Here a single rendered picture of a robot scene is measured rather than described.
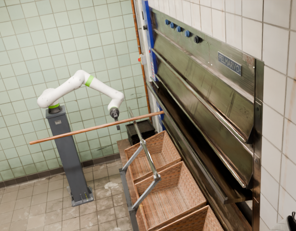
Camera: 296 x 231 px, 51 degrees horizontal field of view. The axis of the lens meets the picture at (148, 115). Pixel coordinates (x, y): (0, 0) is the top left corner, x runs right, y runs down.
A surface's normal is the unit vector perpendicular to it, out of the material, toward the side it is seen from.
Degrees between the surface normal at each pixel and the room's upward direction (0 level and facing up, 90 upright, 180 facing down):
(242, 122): 70
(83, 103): 90
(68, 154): 90
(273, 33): 90
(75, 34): 90
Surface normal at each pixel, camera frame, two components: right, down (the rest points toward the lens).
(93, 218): -0.14, -0.88
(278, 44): -0.97, 0.22
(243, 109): -0.96, -0.09
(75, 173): 0.29, 0.40
